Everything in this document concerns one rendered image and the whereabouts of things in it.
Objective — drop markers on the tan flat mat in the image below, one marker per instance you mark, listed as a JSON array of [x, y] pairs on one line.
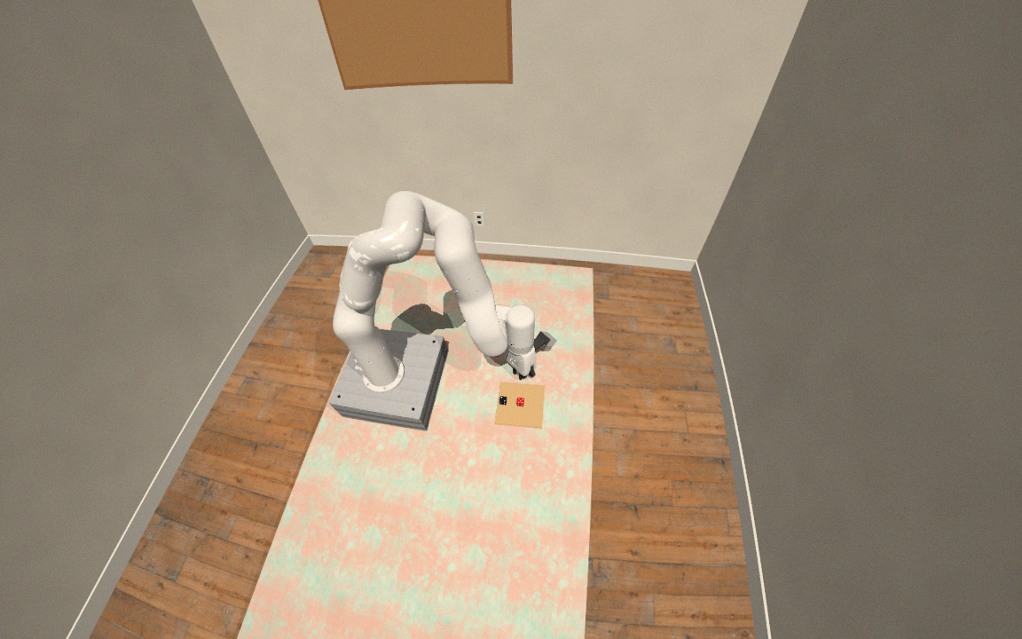
[[528, 415]]

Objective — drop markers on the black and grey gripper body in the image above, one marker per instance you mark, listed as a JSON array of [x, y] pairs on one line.
[[521, 362]]

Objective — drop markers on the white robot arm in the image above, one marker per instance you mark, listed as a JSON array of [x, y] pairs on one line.
[[399, 239]]

